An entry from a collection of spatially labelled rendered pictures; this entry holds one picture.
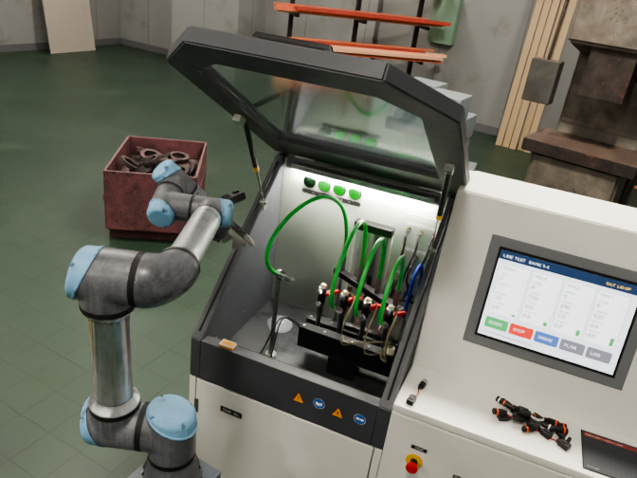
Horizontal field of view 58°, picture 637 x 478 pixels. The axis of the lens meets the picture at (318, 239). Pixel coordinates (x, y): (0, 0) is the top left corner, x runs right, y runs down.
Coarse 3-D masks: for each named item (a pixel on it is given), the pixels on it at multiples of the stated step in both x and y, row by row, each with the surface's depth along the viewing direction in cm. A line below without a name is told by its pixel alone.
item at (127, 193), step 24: (144, 144) 497; (168, 144) 500; (192, 144) 502; (120, 168) 467; (144, 168) 445; (192, 168) 470; (120, 192) 425; (144, 192) 427; (120, 216) 433; (144, 216) 435
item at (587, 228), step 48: (480, 192) 177; (528, 192) 183; (480, 240) 177; (528, 240) 172; (576, 240) 168; (624, 240) 164; (432, 288) 184; (432, 336) 186; (480, 384) 183; (528, 384) 178; (576, 384) 174; (624, 384) 169; (432, 432) 170; (624, 432) 171
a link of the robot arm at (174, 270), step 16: (192, 208) 152; (208, 208) 149; (224, 208) 153; (192, 224) 139; (208, 224) 142; (224, 224) 154; (176, 240) 132; (192, 240) 132; (208, 240) 138; (144, 256) 118; (160, 256) 119; (176, 256) 122; (192, 256) 125; (144, 272) 115; (160, 272) 117; (176, 272) 119; (192, 272) 123; (144, 288) 115; (160, 288) 117; (176, 288) 119; (144, 304) 117; (160, 304) 120
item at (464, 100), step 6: (420, 78) 616; (432, 84) 589; (438, 84) 593; (444, 84) 600; (438, 90) 565; (444, 90) 568; (450, 90) 573; (450, 96) 546; (456, 96) 550; (462, 96) 553; (468, 96) 557; (462, 102) 540; (468, 102) 560; (468, 108) 567; (468, 114) 599; (474, 114) 603; (468, 120) 584; (474, 120) 603; (468, 126) 591; (468, 132) 599; (468, 138) 611; (468, 144) 620
